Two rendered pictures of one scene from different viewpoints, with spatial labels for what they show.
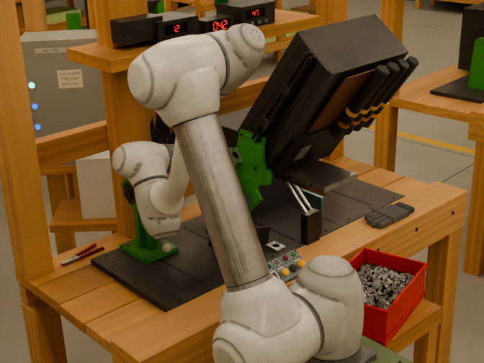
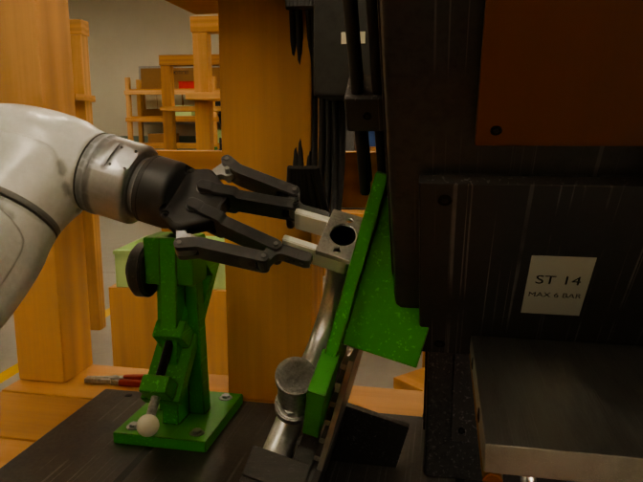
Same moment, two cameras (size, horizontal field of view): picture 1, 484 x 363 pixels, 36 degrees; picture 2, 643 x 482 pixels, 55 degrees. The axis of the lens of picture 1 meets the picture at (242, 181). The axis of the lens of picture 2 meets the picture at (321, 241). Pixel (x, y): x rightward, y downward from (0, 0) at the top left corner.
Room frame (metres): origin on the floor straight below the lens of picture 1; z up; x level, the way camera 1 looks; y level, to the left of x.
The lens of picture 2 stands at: (1.81, -0.45, 1.30)
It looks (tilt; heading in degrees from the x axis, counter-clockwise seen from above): 10 degrees down; 53
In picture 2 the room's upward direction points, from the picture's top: straight up
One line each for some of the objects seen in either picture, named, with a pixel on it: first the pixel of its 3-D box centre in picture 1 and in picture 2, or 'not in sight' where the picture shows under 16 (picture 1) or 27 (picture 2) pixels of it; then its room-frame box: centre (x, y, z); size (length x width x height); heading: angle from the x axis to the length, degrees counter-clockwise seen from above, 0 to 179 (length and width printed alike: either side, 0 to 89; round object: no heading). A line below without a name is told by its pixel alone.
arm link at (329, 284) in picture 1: (326, 303); not in sight; (1.48, -0.19, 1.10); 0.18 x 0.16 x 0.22; 131
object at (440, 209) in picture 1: (319, 272); not in sight; (2.09, -0.24, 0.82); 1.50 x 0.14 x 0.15; 132
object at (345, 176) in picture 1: (296, 168); (565, 357); (2.28, -0.18, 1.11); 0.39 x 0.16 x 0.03; 42
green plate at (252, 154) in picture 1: (254, 162); (390, 275); (2.21, -0.04, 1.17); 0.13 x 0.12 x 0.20; 132
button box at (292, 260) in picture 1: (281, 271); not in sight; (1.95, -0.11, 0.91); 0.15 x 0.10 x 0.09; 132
